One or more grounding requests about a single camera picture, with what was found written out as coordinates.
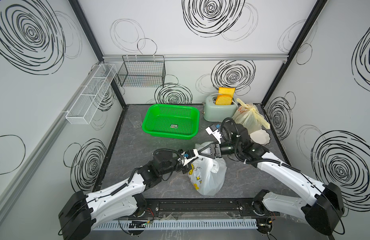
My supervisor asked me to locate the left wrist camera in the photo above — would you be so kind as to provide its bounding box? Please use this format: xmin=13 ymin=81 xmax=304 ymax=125
xmin=182 ymin=149 xmax=199 ymax=167

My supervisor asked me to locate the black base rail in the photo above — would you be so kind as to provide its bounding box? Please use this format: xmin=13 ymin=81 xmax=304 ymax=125
xmin=132 ymin=196 xmax=287 ymax=217

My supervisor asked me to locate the yellowish fruit print plastic bag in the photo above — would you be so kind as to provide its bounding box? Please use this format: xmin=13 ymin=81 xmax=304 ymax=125
xmin=232 ymin=98 xmax=270 ymax=134

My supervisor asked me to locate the front toast slice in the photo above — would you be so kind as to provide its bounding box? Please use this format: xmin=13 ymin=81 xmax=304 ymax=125
xmin=215 ymin=95 xmax=232 ymax=106

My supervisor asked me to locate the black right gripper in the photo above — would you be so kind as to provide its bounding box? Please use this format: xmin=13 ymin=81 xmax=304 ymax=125
xmin=197 ymin=141 xmax=241 ymax=159

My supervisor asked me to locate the black wire wall basket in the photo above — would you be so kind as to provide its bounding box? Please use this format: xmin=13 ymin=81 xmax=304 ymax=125
xmin=117 ymin=55 xmax=166 ymax=88

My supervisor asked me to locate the mint green toaster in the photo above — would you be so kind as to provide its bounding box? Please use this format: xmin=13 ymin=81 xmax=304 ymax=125
xmin=203 ymin=93 xmax=238 ymax=122

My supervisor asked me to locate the white scalloped plate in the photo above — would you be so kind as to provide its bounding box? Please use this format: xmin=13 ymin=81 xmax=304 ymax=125
xmin=250 ymin=129 xmax=271 ymax=145

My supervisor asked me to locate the back toast slice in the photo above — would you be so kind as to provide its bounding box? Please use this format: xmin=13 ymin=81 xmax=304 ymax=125
xmin=218 ymin=87 xmax=235 ymax=97

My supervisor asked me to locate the white bunny print plastic bag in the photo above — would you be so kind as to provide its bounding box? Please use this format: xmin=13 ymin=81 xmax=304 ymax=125
xmin=188 ymin=156 xmax=227 ymax=196

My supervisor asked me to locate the clear plastic cup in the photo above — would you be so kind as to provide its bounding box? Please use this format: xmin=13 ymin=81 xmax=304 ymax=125
xmin=129 ymin=113 xmax=143 ymax=129

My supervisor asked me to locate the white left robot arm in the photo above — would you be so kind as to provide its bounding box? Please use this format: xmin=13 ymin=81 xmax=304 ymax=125
xmin=58 ymin=149 xmax=198 ymax=240

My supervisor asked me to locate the grey slotted cable duct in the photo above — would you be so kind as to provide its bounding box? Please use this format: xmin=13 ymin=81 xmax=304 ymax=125
xmin=95 ymin=219 xmax=258 ymax=231

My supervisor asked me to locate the green plastic basket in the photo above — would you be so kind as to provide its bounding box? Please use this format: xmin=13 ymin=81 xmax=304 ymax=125
xmin=142 ymin=104 xmax=200 ymax=140

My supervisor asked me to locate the white mesh wall shelf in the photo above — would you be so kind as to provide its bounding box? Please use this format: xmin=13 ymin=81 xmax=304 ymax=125
xmin=66 ymin=63 xmax=117 ymax=125

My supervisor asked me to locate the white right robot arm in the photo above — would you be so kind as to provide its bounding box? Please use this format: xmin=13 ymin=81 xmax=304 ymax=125
xmin=191 ymin=118 xmax=345 ymax=236

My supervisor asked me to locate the toast slice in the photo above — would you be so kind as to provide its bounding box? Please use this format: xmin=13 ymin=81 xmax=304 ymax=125
xmin=215 ymin=95 xmax=232 ymax=106
xmin=218 ymin=87 xmax=235 ymax=97

